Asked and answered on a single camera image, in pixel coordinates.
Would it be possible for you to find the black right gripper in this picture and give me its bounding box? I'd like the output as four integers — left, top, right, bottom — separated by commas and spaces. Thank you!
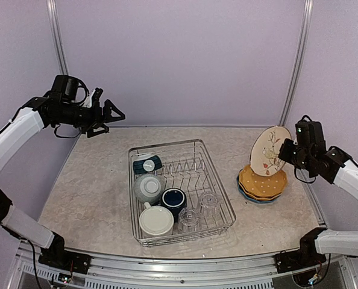
279, 137, 313, 171

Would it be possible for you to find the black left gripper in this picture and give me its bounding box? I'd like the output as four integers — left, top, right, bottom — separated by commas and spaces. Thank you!
54, 98, 125, 137

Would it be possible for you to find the cream bird pattern plate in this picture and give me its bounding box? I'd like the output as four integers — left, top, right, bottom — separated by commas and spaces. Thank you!
250, 126, 291, 176

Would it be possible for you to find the blue polka dot plate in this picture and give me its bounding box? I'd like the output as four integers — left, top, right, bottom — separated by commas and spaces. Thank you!
236, 178, 281, 204

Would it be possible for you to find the yellow polka dot plate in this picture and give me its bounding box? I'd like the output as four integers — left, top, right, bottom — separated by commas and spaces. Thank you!
239, 164, 288, 198
237, 171, 285, 202

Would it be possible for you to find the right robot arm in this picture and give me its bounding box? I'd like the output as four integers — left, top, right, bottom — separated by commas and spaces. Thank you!
280, 139, 358, 267

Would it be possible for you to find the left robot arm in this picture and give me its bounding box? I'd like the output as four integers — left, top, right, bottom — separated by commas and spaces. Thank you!
0, 92, 125, 268

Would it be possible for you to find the teal white ceramic bowl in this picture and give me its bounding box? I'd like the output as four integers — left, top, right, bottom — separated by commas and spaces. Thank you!
133, 154, 162, 175

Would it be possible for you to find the grey striped ceramic bowl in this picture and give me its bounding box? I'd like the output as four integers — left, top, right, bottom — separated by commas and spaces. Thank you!
133, 174, 165, 205

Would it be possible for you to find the dark blue mug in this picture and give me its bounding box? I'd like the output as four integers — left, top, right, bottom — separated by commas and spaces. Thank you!
160, 188, 187, 223

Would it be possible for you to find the white ceramic mug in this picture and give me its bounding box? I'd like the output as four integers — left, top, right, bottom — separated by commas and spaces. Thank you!
139, 202, 174, 238

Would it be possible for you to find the clear glass right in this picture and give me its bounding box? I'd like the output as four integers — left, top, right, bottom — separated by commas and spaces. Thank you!
197, 191, 220, 218

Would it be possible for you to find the clear glass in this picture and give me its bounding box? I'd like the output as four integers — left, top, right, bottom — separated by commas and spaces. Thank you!
197, 191, 220, 218
178, 208, 201, 233

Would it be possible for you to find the clear glass left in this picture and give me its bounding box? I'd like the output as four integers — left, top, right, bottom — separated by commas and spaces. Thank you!
178, 208, 201, 233

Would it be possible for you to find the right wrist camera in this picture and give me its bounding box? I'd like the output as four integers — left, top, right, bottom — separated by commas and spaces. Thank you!
295, 120, 325, 148

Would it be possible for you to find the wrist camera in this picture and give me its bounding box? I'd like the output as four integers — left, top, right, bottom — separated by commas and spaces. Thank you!
295, 120, 325, 148
49, 75, 89, 105

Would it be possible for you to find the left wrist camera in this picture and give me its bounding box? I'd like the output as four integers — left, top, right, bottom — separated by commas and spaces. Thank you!
49, 75, 89, 105

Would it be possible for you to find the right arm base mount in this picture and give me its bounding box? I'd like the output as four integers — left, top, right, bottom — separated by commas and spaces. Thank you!
274, 227, 327, 273

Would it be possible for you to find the metal wire dish rack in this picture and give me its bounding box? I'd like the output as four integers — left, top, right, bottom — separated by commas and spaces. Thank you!
128, 139, 236, 247

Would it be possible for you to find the right aluminium corner post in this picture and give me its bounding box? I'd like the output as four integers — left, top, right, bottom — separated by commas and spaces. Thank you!
278, 0, 313, 126

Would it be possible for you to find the aluminium corner post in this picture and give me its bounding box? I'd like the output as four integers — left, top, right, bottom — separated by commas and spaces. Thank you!
278, 0, 313, 126
46, 0, 69, 75

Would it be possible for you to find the left aluminium corner post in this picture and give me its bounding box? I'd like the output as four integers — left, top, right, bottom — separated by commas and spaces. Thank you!
46, 0, 69, 75

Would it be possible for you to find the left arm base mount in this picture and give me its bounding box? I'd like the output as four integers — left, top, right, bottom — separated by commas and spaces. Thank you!
39, 235, 92, 275

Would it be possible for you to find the aluminium front rail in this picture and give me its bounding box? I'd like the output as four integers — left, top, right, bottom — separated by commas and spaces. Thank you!
14, 239, 348, 289

